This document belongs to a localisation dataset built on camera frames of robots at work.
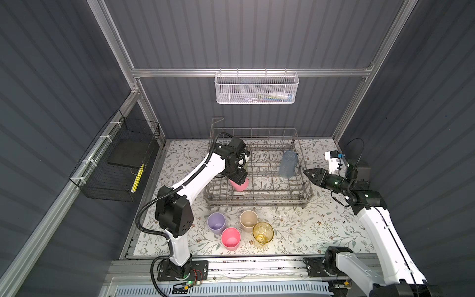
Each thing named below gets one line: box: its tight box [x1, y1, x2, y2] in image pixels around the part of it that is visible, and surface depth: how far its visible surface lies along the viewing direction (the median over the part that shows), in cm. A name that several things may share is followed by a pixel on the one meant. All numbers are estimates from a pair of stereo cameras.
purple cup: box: [206, 211, 227, 235], surface depth 85 cm
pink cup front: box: [220, 227, 242, 252], surface depth 82 cm
